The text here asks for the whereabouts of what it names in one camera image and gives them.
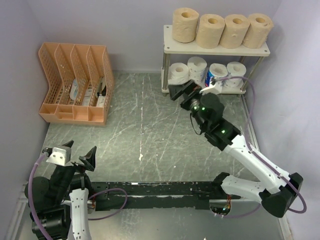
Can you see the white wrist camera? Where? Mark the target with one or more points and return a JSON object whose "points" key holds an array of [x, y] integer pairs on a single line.
{"points": [[215, 87], [60, 156]]}

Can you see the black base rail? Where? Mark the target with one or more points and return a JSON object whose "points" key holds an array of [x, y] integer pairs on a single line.
{"points": [[149, 195]]}

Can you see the brown roll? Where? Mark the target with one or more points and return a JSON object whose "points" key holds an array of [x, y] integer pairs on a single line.
{"points": [[236, 27], [209, 31], [257, 33], [184, 24]]}

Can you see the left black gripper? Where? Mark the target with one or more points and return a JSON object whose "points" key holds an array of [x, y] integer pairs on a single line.
{"points": [[88, 160]]}

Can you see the white patterned paper roll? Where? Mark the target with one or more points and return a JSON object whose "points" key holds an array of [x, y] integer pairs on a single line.
{"points": [[235, 69]]}

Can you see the brown roll front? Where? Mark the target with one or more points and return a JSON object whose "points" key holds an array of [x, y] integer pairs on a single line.
{"points": [[257, 33]]}

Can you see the white two-tier shelf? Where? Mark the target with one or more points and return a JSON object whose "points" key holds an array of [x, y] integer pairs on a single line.
{"points": [[171, 46]]}

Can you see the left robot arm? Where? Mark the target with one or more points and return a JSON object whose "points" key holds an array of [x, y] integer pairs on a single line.
{"points": [[58, 193]]}

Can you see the black pen in organizer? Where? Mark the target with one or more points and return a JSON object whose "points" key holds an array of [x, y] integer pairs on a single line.
{"points": [[101, 91]]}

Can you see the white roll front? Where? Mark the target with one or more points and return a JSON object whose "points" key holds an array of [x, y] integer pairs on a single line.
{"points": [[178, 74]]}

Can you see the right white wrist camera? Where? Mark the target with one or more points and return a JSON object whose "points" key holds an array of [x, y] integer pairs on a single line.
{"points": [[215, 87]]}

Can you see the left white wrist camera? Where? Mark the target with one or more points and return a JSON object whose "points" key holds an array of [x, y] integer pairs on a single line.
{"points": [[60, 156]]}

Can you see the blue paper roll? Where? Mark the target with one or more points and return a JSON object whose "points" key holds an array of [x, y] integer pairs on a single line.
{"points": [[215, 71]]}

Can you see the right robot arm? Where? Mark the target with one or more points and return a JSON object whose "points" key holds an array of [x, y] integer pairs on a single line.
{"points": [[275, 190]]}

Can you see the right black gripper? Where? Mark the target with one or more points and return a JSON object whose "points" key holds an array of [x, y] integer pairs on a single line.
{"points": [[189, 89]]}

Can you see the papers in organizer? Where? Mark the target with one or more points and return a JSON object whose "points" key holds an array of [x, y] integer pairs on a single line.
{"points": [[87, 96]]}

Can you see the peach plastic file organizer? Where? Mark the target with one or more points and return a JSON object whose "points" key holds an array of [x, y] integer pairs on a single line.
{"points": [[81, 83]]}

